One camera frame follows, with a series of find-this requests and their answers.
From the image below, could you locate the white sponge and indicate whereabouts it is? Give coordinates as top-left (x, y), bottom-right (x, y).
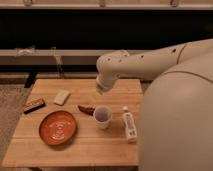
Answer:
top-left (54, 90), bottom-right (70, 106)

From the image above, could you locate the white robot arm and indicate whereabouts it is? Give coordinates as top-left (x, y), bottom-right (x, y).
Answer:
top-left (96, 38), bottom-right (213, 171)

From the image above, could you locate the white paper cup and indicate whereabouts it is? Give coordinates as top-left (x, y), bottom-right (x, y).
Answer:
top-left (93, 106), bottom-right (112, 129)

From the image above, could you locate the brown chip bag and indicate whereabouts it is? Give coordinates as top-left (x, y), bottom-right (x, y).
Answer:
top-left (78, 105), bottom-right (95, 116)

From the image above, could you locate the white plastic bottle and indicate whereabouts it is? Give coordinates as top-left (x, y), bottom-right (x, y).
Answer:
top-left (122, 106), bottom-right (137, 143)

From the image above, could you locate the orange plate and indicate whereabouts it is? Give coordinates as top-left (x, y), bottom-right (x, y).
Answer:
top-left (39, 110), bottom-right (77, 146)

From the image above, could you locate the red and black bar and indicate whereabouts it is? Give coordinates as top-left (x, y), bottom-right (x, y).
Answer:
top-left (23, 99), bottom-right (45, 114)

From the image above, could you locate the metal rail frame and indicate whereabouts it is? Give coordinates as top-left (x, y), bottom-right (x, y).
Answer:
top-left (0, 48), bottom-right (148, 67)

